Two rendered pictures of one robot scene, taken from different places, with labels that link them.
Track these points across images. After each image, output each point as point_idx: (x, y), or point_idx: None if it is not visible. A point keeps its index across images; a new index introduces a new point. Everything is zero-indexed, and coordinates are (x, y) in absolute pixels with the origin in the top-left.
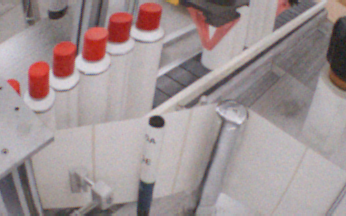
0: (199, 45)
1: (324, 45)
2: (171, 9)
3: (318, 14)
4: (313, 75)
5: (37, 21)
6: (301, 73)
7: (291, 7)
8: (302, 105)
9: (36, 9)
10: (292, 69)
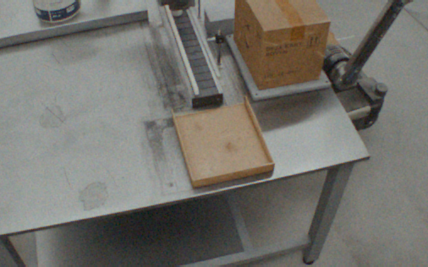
0: (194, 8)
1: (163, 73)
2: (233, 13)
3: (189, 79)
4: (145, 40)
5: (358, 46)
6: (151, 35)
7: (202, 57)
8: (126, 3)
9: (364, 39)
10: (156, 32)
